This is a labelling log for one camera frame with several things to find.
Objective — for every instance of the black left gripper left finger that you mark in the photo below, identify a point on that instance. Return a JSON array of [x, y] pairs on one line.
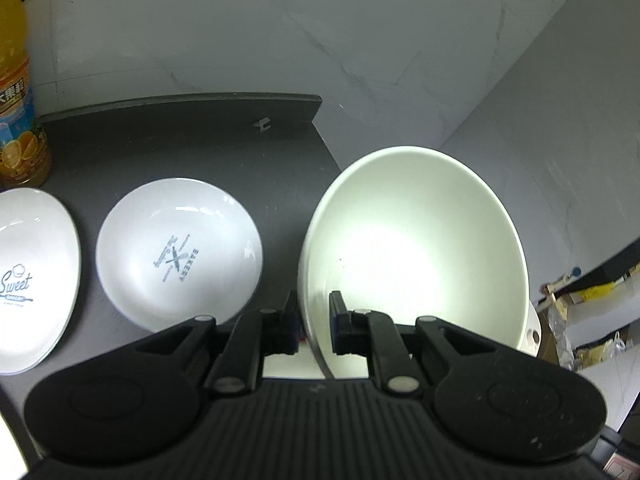
[[256, 334]]

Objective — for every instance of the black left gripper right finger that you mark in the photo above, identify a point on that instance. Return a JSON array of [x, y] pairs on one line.
[[374, 336]]

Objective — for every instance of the cream ceramic bowl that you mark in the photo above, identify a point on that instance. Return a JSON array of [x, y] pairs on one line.
[[411, 231]]

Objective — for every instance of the white sweet print plate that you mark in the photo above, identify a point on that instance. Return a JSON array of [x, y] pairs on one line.
[[40, 273]]

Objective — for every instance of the white bakery print plate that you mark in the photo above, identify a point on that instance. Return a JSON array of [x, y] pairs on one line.
[[178, 248]]

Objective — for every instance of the orange juice bottle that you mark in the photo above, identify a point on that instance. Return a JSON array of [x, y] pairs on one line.
[[25, 152]]

